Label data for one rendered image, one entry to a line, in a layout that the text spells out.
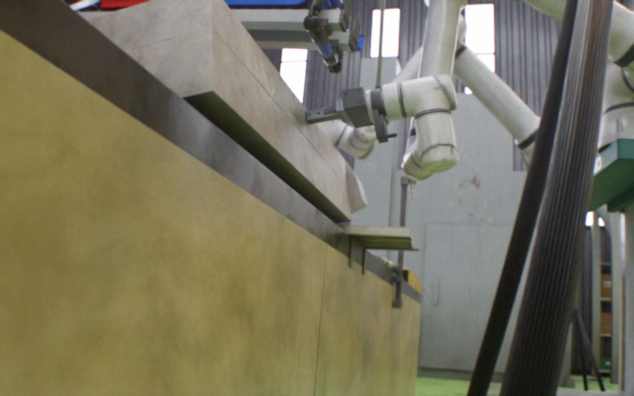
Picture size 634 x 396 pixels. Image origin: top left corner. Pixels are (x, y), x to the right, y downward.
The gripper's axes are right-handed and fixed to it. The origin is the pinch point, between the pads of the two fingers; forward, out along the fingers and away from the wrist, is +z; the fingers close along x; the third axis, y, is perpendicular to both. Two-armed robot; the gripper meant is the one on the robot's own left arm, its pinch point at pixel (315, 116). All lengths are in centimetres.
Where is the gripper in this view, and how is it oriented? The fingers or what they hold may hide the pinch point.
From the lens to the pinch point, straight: 142.8
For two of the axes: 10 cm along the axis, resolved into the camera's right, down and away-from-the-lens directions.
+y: -0.8, -9.6, 2.5
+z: -9.6, 1.4, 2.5
